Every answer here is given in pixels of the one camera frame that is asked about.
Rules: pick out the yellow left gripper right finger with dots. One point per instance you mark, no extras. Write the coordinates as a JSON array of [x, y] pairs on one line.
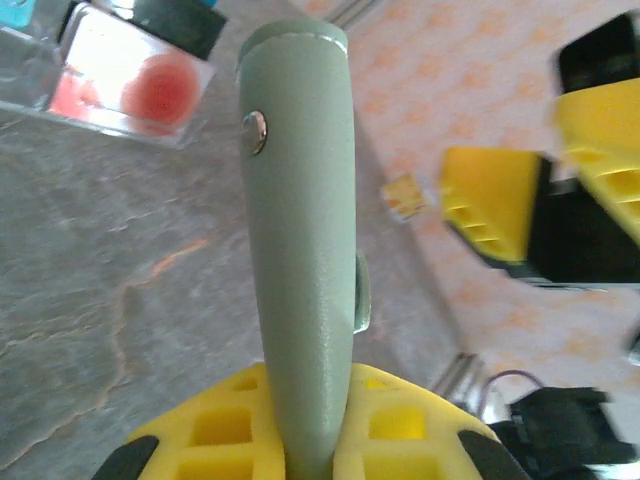
[[450, 430]]

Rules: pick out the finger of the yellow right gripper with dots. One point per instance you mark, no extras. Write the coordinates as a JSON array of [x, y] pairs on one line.
[[605, 125], [490, 175]]

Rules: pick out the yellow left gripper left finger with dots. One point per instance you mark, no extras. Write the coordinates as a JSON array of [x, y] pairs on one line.
[[165, 450]]

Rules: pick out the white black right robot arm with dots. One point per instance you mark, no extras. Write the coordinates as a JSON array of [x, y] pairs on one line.
[[560, 435]]

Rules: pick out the dark blue card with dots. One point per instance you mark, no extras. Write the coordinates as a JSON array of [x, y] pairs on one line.
[[210, 3]]

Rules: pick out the black card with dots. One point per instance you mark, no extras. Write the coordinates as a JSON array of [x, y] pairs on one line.
[[185, 25]]

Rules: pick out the white card red circle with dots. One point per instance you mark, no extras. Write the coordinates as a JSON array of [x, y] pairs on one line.
[[150, 90]]

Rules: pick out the clear acrylic card stand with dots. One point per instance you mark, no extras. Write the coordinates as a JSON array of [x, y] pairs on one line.
[[30, 75]]

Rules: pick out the teal VIP card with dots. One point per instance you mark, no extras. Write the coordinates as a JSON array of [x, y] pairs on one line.
[[20, 12]]

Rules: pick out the yellow jar white lid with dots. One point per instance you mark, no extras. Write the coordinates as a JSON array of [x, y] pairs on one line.
[[406, 196]]

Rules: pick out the aluminium frame post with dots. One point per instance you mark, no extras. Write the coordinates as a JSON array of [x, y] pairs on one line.
[[457, 382], [352, 12]]

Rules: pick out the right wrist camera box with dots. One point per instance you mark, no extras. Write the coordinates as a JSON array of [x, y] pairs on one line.
[[600, 50]]

